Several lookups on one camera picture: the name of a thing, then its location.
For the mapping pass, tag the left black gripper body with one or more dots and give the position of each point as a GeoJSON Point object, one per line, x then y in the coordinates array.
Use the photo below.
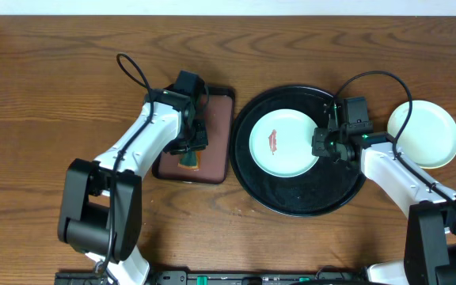
{"type": "Point", "coordinates": [191, 146]}

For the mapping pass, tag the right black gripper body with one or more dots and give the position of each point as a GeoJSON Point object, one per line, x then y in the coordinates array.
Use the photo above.
{"type": "Point", "coordinates": [326, 143]}

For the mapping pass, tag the green yellow sponge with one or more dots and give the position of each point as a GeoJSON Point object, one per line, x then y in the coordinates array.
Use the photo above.
{"type": "Point", "coordinates": [190, 160]}

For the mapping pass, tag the green plate with stain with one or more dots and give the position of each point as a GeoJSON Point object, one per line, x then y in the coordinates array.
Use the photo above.
{"type": "Point", "coordinates": [429, 137]}

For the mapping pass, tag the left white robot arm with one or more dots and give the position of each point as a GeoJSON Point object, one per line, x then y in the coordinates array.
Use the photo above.
{"type": "Point", "coordinates": [101, 210]}

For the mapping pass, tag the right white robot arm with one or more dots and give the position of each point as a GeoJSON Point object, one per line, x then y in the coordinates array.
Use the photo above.
{"type": "Point", "coordinates": [430, 207]}

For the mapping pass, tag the round black tray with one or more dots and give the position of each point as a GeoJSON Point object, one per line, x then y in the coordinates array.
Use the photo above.
{"type": "Point", "coordinates": [326, 187]}

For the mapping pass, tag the rectangular black water tray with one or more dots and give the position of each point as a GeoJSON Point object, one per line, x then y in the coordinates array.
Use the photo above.
{"type": "Point", "coordinates": [217, 109]}

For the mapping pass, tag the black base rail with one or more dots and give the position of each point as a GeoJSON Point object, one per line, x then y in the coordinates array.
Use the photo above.
{"type": "Point", "coordinates": [206, 278]}

